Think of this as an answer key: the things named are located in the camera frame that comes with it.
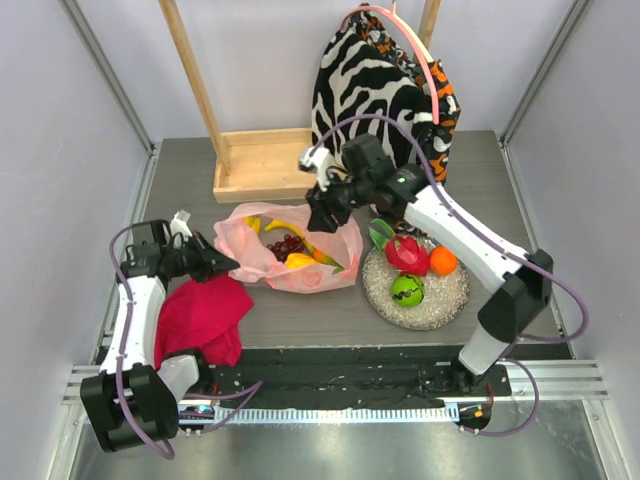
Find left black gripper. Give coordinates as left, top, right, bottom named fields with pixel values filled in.
left=161, top=230, right=239, bottom=285

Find pink plastic bag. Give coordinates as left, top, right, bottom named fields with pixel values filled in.
left=213, top=202, right=363, bottom=294

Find fake yellow mango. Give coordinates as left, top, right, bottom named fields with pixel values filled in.
left=284, top=252, right=318, bottom=269

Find fake red fruit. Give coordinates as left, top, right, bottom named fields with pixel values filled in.
left=369, top=218, right=430, bottom=277

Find fake green apple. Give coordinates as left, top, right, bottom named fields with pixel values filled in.
left=391, top=274, right=425, bottom=308

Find fake orange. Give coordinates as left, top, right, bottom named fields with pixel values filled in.
left=429, top=246, right=458, bottom=276

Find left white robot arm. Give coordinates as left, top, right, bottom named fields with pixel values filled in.
left=80, top=210, right=239, bottom=460

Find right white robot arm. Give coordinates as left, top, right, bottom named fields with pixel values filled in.
left=298, top=134, right=553, bottom=395

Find small fake banana bunch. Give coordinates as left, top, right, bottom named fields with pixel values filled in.
left=243, top=216, right=262, bottom=235

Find fake dark grapes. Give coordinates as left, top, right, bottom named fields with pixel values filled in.
left=266, top=234, right=305, bottom=263

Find red cloth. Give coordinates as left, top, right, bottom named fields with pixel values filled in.
left=154, top=275, right=254, bottom=367

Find wooden clothes rack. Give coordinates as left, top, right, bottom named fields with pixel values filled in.
left=159, top=1, right=429, bottom=203

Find zebra print garment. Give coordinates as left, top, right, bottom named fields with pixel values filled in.
left=311, top=11, right=448, bottom=180

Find pink clothes hanger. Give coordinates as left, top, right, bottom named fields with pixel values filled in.
left=342, top=3, right=441, bottom=126

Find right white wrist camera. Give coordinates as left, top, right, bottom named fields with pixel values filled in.
left=298, top=147, right=333, bottom=192

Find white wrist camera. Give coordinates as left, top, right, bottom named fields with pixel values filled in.
left=169, top=210, right=193, bottom=238
left=298, top=147, right=333, bottom=192

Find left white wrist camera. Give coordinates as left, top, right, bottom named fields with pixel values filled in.
left=169, top=210, right=193, bottom=238

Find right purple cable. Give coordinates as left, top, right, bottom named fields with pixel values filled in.
left=309, top=113, right=590, bottom=436

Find purple cable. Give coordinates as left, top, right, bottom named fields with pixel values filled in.
left=309, top=113, right=590, bottom=436
left=108, top=223, right=264, bottom=460

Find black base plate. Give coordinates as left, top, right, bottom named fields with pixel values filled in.
left=211, top=345, right=512, bottom=410

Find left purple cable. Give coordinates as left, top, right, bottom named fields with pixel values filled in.
left=108, top=223, right=264, bottom=460

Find white cable duct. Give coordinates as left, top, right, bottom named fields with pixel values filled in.
left=84, top=405, right=460, bottom=425

